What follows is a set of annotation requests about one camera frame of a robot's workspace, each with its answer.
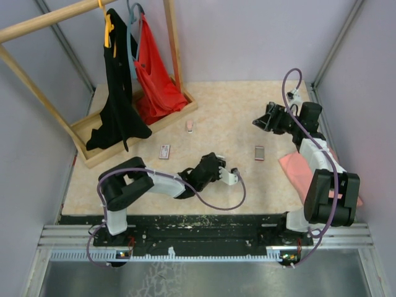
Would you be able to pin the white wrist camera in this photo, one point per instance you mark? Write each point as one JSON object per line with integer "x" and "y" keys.
{"x": 294, "y": 98}
{"x": 227, "y": 177}

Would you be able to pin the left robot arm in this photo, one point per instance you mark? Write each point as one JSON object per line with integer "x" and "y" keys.
{"x": 122, "y": 185}

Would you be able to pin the red staple box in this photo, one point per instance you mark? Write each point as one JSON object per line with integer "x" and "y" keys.
{"x": 164, "y": 152}
{"x": 259, "y": 153}

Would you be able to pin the left red staple box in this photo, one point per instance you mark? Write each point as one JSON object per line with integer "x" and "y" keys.
{"x": 164, "y": 152}

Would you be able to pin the pink folded towel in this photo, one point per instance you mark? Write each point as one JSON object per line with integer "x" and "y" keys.
{"x": 298, "y": 172}

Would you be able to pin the aluminium frame rail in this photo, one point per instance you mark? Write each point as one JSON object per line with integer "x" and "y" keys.
{"x": 75, "y": 243}

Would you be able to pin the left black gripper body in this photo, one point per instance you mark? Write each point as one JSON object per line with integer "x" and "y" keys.
{"x": 220, "y": 163}

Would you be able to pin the red hanging garment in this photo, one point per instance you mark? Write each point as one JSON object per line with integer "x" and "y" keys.
{"x": 161, "y": 97}

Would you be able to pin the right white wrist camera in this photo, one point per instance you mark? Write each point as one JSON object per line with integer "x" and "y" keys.
{"x": 294, "y": 98}

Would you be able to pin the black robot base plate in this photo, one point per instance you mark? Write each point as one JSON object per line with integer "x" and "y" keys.
{"x": 203, "y": 235}

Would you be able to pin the right red staple box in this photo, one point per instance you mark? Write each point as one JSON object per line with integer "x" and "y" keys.
{"x": 259, "y": 153}

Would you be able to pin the yellow clothes hanger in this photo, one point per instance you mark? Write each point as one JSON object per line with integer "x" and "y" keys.
{"x": 109, "y": 27}

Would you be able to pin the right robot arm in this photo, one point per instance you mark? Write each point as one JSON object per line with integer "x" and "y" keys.
{"x": 333, "y": 192}

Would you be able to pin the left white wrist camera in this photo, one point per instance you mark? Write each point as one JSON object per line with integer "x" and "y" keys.
{"x": 227, "y": 177}

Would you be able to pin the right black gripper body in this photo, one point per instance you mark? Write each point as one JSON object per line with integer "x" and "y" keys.
{"x": 285, "y": 122}

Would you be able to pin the black hanging garment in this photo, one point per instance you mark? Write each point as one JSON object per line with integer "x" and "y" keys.
{"x": 120, "y": 120}

